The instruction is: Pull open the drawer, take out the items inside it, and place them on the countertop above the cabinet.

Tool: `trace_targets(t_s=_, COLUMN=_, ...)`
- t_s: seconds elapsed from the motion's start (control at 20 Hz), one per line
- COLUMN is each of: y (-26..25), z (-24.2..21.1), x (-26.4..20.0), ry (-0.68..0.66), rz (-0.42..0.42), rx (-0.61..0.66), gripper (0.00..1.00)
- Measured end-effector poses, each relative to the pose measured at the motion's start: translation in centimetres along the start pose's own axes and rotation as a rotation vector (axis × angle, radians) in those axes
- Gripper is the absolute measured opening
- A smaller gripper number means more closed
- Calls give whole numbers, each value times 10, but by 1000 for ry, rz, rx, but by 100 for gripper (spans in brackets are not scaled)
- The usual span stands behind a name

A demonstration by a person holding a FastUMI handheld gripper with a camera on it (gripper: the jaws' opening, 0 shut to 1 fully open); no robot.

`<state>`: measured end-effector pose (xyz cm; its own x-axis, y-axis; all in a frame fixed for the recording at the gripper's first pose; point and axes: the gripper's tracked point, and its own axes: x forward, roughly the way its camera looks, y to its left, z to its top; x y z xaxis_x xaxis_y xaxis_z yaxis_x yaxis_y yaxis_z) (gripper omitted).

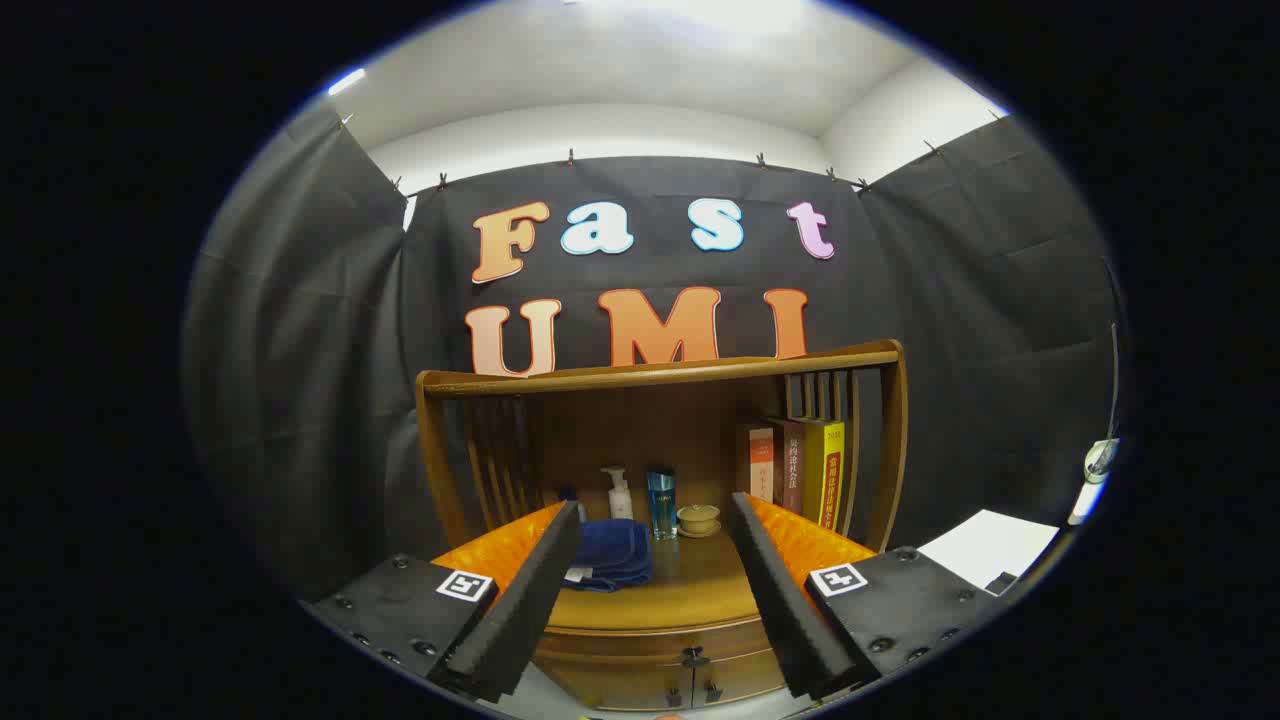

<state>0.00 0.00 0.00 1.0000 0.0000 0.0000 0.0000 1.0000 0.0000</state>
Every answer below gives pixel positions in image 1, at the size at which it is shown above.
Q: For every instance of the white pump bottle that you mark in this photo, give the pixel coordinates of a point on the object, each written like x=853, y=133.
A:
x=620, y=500

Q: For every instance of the wooden drawer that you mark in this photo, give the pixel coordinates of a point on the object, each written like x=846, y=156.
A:
x=620, y=645

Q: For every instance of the yellow book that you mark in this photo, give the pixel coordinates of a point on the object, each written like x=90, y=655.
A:
x=825, y=470

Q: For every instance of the brown book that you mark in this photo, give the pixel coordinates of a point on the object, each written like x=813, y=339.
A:
x=790, y=470

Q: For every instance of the blue folded towel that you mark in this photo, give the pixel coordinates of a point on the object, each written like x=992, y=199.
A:
x=615, y=555

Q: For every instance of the small white bottle blue cap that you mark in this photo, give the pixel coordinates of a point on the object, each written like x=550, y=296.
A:
x=568, y=494

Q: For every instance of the tall blue glass bottle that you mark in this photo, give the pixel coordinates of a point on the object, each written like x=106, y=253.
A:
x=661, y=505

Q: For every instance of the wooden cabinet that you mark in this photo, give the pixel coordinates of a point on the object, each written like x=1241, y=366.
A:
x=650, y=375

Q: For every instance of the white drawer unit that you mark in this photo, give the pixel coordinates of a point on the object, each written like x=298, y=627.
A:
x=985, y=548

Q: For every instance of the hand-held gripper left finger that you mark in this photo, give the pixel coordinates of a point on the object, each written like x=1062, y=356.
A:
x=525, y=610

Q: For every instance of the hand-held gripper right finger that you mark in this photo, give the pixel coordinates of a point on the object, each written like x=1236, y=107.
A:
x=790, y=610

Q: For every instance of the yellow lidded tea cup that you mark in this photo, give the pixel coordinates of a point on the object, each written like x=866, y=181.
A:
x=698, y=520

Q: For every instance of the black drawer knob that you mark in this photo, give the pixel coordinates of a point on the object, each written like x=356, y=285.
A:
x=693, y=657

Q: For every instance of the beige book with orange band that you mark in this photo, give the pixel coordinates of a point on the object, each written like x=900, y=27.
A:
x=760, y=465

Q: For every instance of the white power strip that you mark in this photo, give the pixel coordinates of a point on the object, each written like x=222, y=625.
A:
x=1100, y=460

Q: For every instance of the row of black cloth clips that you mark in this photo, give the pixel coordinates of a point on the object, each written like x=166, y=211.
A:
x=570, y=157

